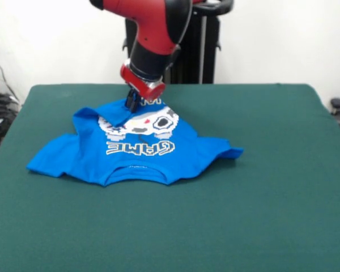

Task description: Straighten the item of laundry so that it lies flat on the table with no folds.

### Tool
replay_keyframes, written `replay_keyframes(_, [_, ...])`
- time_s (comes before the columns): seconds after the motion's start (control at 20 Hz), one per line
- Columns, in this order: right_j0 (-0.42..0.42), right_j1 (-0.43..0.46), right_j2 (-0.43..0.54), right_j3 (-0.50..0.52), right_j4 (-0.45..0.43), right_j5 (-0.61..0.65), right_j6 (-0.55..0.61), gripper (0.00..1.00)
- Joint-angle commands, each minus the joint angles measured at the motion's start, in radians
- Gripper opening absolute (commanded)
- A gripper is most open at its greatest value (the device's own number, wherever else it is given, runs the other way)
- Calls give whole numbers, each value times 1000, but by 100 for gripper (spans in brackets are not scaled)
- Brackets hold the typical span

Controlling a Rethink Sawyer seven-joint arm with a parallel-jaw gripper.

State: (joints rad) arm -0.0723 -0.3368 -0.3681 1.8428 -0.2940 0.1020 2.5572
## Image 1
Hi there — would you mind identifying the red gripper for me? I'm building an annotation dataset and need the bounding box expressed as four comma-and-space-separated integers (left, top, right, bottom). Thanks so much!
120, 61, 166, 112

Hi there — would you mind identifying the blue shirt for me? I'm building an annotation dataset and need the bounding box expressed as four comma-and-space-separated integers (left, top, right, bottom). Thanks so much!
26, 96, 244, 188

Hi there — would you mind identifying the dark green table cloth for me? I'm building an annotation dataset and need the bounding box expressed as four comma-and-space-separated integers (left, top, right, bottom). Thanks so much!
0, 83, 340, 272

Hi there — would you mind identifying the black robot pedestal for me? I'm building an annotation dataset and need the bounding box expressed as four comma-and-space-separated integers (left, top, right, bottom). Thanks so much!
122, 0, 235, 84

